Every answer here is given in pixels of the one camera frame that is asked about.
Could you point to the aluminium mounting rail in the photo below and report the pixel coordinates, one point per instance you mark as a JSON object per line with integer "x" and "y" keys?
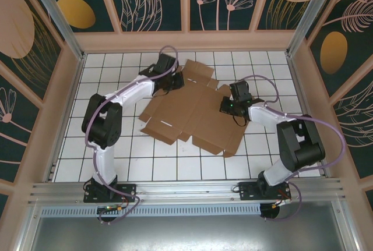
{"x": 186, "y": 188}

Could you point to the aluminium frame post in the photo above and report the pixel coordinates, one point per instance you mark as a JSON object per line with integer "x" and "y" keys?
{"x": 314, "y": 15}
{"x": 55, "y": 15}

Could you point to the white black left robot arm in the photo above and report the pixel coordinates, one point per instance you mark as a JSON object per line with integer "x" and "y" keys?
{"x": 102, "y": 157}

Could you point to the brown cardboard box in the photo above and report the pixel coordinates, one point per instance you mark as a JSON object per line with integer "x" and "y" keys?
{"x": 198, "y": 111}

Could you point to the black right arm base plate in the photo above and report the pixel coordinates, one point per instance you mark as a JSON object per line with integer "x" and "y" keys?
{"x": 247, "y": 190}

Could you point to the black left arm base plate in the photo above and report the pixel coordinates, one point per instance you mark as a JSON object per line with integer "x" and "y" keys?
{"x": 128, "y": 188}

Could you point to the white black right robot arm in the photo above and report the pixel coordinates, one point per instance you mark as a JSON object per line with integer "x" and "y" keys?
{"x": 303, "y": 146}

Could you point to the grey metal sheet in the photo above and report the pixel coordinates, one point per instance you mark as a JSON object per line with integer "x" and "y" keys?
{"x": 186, "y": 233}

